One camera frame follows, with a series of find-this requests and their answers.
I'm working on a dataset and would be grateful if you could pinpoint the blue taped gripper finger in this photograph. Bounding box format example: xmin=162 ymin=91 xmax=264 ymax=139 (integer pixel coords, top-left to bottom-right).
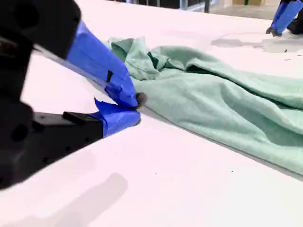
xmin=0 ymin=0 xmax=148 ymax=109
xmin=272 ymin=0 xmax=303 ymax=37
xmin=266 ymin=0 xmax=288 ymax=35
xmin=33 ymin=97 xmax=142 ymax=169

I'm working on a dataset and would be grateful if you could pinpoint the pale green T-shirt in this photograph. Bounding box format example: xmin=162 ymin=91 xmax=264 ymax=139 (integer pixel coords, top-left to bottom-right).
xmin=104 ymin=36 xmax=303 ymax=177

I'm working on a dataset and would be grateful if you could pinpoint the small black box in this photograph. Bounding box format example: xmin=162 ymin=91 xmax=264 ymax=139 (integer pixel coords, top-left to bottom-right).
xmin=287 ymin=18 xmax=303 ymax=35

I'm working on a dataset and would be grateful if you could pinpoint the cardboard box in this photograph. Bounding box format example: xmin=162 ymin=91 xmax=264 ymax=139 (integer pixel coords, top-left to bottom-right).
xmin=232 ymin=0 xmax=266 ymax=6

